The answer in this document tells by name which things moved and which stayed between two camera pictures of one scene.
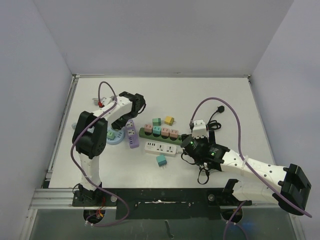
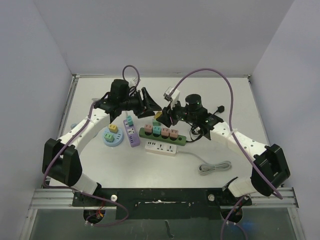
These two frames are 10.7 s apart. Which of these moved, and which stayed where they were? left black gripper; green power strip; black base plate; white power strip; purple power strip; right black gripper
Moved: right black gripper; left black gripper
Stayed: purple power strip; black base plate; green power strip; white power strip
